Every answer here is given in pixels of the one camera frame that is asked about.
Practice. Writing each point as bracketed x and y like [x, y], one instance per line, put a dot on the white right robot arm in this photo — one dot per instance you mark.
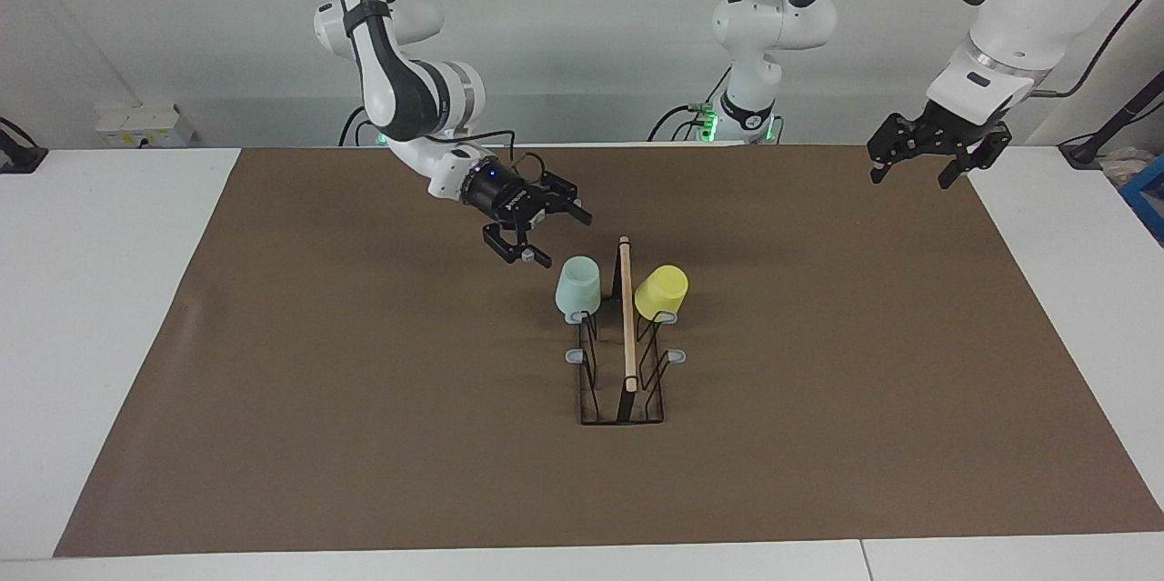
[400, 90]

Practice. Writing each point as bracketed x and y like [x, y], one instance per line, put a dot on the pale green plastic cup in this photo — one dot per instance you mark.
[579, 285]

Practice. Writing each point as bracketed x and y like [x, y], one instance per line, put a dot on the crumpled clear plastic bag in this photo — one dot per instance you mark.
[1123, 167]

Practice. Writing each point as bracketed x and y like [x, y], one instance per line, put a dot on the brown table mat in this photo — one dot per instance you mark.
[455, 472]

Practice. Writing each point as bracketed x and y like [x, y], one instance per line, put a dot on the yellow plastic cup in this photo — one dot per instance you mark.
[661, 292]

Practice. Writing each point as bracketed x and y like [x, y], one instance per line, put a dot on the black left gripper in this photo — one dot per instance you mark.
[955, 126]

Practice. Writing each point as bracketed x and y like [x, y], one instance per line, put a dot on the black stand with pole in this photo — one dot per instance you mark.
[1087, 149]

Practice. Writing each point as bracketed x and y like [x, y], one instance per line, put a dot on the blue box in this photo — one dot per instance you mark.
[1148, 199]

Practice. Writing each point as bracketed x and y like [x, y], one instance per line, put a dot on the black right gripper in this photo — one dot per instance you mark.
[500, 190]

